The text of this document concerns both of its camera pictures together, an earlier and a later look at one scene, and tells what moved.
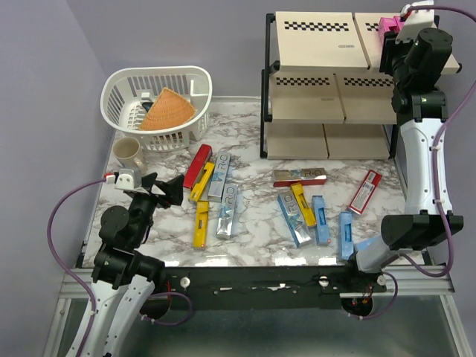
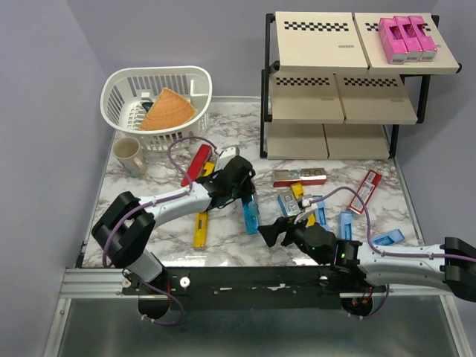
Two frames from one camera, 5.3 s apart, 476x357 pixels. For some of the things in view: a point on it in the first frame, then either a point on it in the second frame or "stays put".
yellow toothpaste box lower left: (201, 227) stays put
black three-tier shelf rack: (324, 92) stays put
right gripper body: (393, 55) to (294, 233)
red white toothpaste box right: (364, 193) stays put
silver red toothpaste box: (285, 178) stays put
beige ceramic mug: (129, 153) stays put
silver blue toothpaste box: (227, 211) to (251, 214)
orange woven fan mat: (169, 109) stays put
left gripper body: (145, 204) to (245, 190)
